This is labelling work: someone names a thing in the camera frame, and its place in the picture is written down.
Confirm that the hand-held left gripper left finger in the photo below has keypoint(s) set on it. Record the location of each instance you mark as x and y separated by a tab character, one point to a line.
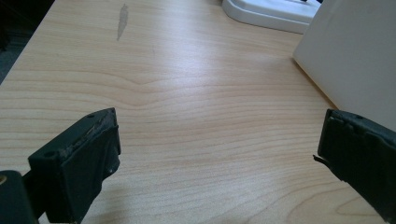
74	168

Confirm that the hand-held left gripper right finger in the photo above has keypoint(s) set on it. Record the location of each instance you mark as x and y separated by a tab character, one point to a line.
361	149

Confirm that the white box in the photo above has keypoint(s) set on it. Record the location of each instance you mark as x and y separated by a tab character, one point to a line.
351	56

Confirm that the white plastic tray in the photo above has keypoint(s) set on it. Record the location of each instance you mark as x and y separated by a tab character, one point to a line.
267	14

